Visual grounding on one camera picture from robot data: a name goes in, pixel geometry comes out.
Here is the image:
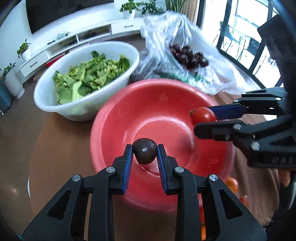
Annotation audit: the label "dark plums in bag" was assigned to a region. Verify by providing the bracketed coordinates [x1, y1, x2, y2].
[170, 44, 209, 74]

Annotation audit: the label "clear plastic bag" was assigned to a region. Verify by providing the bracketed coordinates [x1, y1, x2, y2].
[130, 11, 259, 95]

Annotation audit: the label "small potted plant on cabinet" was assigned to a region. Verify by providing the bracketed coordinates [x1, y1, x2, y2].
[16, 39, 31, 61]

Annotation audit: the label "right blue planter plant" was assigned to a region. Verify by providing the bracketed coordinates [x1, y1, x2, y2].
[165, 0, 186, 13]

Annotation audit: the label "dark purple passion fruit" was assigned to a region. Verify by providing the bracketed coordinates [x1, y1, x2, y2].
[132, 138, 158, 165]

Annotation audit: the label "red box on floor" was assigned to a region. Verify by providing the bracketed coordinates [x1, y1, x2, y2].
[46, 53, 65, 68]

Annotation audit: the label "white plastic basin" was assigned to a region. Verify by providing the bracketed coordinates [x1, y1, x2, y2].
[34, 41, 139, 121]

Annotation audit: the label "red tomato on table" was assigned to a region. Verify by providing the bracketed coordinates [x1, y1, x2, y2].
[239, 195, 248, 206]

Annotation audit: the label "small plant right cabinet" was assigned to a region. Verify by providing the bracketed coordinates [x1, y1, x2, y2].
[119, 0, 142, 20]

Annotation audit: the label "brown tablecloth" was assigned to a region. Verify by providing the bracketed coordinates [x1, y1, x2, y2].
[30, 94, 280, 240]

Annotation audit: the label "orange tangerine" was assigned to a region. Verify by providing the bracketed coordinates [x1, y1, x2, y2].
[200, 206, 206, 240]
[225, 177, 239, 194]

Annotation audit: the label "wall-mounted black television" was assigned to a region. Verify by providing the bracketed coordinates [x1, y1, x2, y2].
[26, 0, 114, 34]

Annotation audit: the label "blue planter tall plant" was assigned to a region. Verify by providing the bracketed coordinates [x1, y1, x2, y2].
[0, 80, 14, 115]

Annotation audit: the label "green leafy vegetables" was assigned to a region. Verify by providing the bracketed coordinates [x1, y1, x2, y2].
[53, 51, 130, 105]

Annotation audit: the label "red plastic basin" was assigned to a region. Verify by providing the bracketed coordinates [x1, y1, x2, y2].
[90, 78, 236, 213]

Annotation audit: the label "white ribbed planter plant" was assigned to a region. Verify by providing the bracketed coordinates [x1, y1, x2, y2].
[1, 63, 25, 99]

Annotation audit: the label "right hand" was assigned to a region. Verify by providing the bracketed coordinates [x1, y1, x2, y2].
[278, 169, 292, 187]

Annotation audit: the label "white tall planter plant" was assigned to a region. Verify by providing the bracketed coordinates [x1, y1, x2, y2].
[141, 1, 165, 15]

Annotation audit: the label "red tomato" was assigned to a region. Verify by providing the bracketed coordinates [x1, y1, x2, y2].
[239, 195, 248, 206]
[190, 107, 217, 126]

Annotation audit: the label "white TV cabinet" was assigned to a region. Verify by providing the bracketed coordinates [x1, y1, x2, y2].
[18, 18, 144, 78]

